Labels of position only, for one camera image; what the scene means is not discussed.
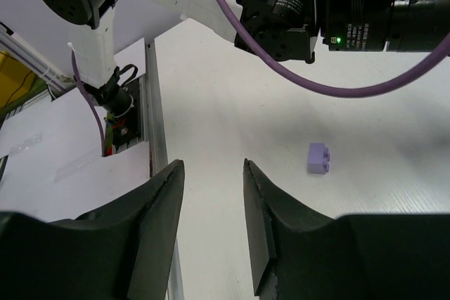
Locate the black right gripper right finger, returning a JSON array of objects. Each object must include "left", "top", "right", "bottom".
[{"left": 243, "top": 160, "right": 449, "bottom": 299}]

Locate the aluminium front rail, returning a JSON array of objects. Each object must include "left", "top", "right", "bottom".
[{"left": 144, "top": 41, "right": 185, "bottom": 300}]

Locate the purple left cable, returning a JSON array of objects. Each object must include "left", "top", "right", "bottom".
[{"left": 70, "top": 0, "right": 450, "bottom": 157}]

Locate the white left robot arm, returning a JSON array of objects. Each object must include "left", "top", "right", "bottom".
[{"left": 42, "top": 0, "right": 449, "bottom": 105}]

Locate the purple lego brick centre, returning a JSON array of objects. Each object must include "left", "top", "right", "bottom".
[{"left": 307, "top": 143, "right": 330, "bottom": 174}]

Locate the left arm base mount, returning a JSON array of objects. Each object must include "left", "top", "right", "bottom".
[{"left": 103, "top": 77, "right": 143, "bottom": 156}]

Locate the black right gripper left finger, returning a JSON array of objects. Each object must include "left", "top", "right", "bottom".
[{"left": 1, "top": 159, "right": 185, "bottom": 299}]

